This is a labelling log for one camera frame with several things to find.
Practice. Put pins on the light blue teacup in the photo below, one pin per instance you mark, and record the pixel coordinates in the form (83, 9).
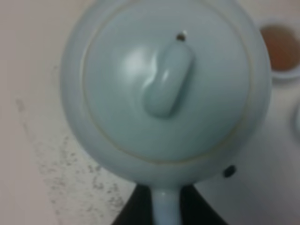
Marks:
(282, 39)
(295, 123)

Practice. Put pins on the right light blue teacup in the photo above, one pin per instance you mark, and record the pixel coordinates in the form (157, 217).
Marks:
(295, 123)

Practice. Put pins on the light blue porcelain teapot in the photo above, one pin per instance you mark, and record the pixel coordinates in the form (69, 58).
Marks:
(165, 92)

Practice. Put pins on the left light blue teacup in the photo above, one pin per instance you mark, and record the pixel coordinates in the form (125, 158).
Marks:
(282, 39)

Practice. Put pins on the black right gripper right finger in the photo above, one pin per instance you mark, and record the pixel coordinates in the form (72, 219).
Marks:
(195, 210)

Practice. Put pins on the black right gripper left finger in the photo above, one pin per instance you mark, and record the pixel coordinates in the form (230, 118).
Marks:
(138, 209)

